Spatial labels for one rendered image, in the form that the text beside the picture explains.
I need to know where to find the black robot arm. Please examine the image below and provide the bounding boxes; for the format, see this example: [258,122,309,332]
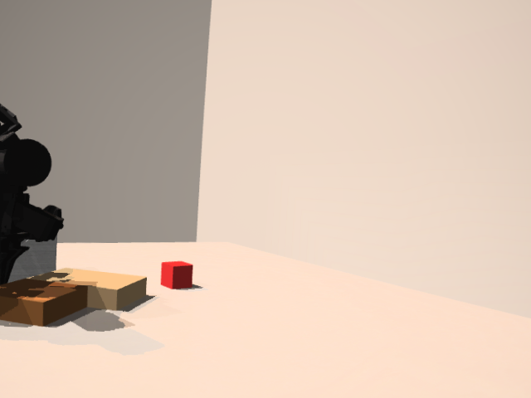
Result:
[0,104,64,241]

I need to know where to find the red cube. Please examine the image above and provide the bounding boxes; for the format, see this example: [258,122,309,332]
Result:
[161,261,193,289]

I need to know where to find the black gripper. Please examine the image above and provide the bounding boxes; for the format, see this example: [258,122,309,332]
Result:
[0,185,44,285]

